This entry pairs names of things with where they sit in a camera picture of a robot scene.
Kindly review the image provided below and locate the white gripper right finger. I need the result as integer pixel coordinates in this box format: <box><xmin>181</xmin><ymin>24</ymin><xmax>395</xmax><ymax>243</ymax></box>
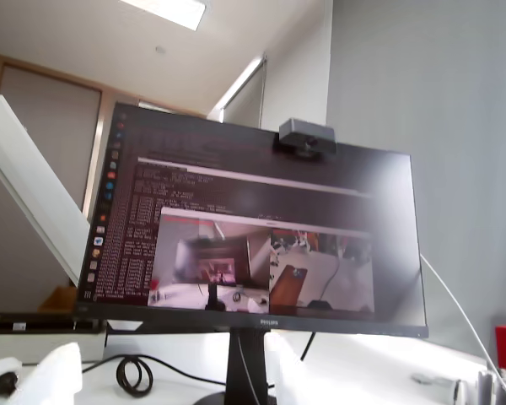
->
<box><xmin>264</xmin><ymin>332</ymin><xmax>322</xmax><ymax>405</ymax></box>

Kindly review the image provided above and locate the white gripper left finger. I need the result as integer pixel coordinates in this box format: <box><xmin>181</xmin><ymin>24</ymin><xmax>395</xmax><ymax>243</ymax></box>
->
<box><xmin>8</xmin><ymin>341</ymin><xmax>84</xmax><ymax>405</ymax></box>

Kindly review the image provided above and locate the flat black device with labels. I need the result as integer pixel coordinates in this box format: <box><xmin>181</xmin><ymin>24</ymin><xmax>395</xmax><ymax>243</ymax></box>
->
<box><xmin>0</xmin><ymin>311</ymin><xmax>107</xmax><ymax>365</ymax></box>

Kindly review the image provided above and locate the black computer monitor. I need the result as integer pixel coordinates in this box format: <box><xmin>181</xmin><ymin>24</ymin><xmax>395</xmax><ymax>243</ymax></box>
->
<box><xmin>73</xmin><ymin>100</ymin><xmax>430</xmax><ymax>405</ymax></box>

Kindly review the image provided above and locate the gray webcam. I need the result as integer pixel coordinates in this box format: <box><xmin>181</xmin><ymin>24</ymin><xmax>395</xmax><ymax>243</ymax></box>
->
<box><xmin>277</xmin><ymin>117</ymin><xmax>337</xmax><ymax>160</ymax></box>

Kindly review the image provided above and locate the brown door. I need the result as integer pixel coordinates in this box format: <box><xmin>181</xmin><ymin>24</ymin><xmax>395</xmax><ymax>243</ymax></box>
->
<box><xmin>0</xmin><ymin>50</ymin><xmax>105</xmax><ymax>314</ymax></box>

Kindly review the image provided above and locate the gray roller blind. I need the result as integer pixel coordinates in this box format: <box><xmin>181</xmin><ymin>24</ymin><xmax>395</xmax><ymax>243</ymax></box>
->
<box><xmin>206</xmin><ymin>51</ymin><xmax>268</xmax><ymax>128</ymax></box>
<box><xmin>325</xmin><ymin>0</ymin><xmax>506</xmax><ymax>359</ymax></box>

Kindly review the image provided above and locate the long ceiling light panel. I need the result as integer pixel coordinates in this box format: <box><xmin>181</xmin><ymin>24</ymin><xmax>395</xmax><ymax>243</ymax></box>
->
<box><xmin>116</xmin><ymin>0</ymin><xmax>208</xmax><ymax>31</ymax></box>

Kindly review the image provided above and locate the black desk cable grommet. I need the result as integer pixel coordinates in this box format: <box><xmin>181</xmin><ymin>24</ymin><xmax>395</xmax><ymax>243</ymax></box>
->
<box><xmin>0</xmin><ymin>372</ymin><xmax>19</xmax><ymax>397</ymax></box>

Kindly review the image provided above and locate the thin black coiled cable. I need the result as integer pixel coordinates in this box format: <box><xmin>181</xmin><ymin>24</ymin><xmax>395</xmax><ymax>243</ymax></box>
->
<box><xmin>81</xmin><ymin>353</ymin><xmax>276</xmax><ymax>398</ymax></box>

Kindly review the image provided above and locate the thin gray cable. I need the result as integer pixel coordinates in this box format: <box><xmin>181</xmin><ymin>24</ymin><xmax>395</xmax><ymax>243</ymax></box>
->
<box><xmin>419</xmin><ymin>251</ymin><xmax>506</xmax><ymax>405</ymax></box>

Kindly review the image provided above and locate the white frame with wooden base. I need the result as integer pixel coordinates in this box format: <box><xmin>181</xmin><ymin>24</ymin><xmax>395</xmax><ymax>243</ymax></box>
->
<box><xmin>0</xmin><ymin>94</ymin><xmax>90</xmax><ymax>314</ymax></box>

